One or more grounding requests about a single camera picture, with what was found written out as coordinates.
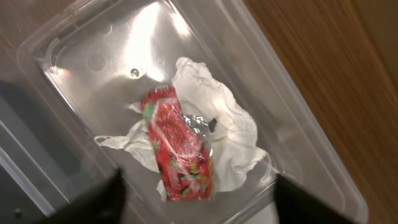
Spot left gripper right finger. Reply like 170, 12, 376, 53
273, 174, 354, 224

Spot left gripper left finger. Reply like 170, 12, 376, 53
37, 168, 126, 224

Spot white tissue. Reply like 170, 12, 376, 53
94, 57, 268, 192

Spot red snack wrapper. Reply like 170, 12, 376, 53
141, 85, 215, 201

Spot black waste tray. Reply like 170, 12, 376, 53
1, 81, 93, 220

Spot clear plastic waste bin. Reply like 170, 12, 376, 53
17, 1, 369, 223

